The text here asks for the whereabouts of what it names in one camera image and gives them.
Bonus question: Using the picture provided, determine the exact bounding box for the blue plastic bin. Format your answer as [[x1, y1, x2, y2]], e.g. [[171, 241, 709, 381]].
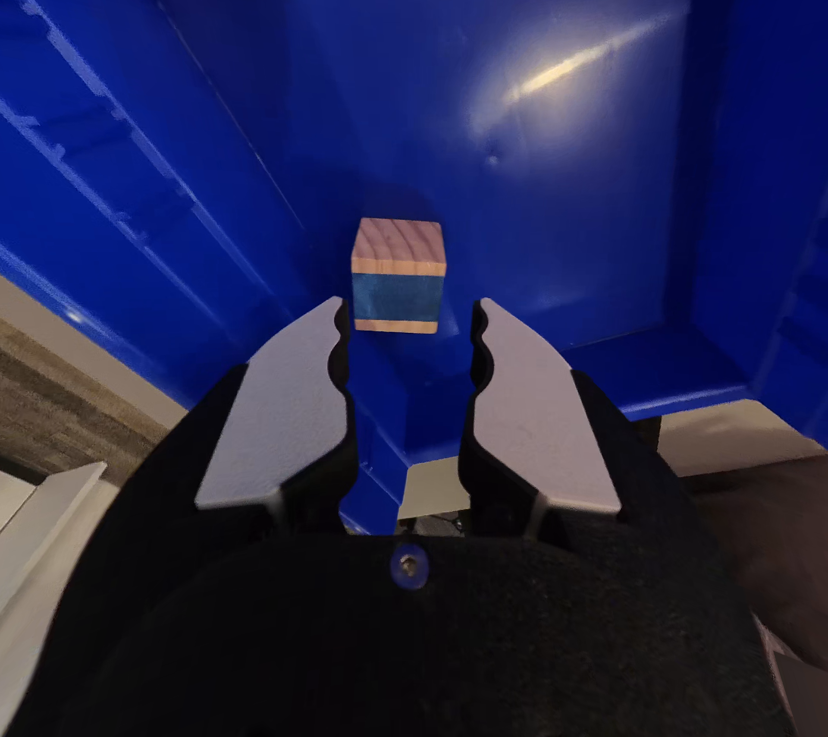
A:
[[0, 0, 828, 537]]

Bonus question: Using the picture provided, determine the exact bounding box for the white table leg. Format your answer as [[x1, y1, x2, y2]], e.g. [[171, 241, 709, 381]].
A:
[[0, 460, 109, 654]]

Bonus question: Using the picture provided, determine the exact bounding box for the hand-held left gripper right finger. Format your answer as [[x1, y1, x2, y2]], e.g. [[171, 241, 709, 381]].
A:
[[458, 297, 623, 537]]

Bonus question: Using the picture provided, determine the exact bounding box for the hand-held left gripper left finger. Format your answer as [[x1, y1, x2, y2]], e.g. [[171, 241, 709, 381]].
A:
[[194, 296, 358, 534]]

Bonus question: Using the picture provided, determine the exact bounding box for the wooden cube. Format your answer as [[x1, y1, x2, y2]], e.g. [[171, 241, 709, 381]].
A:
[[351, 217, 449, 335]]

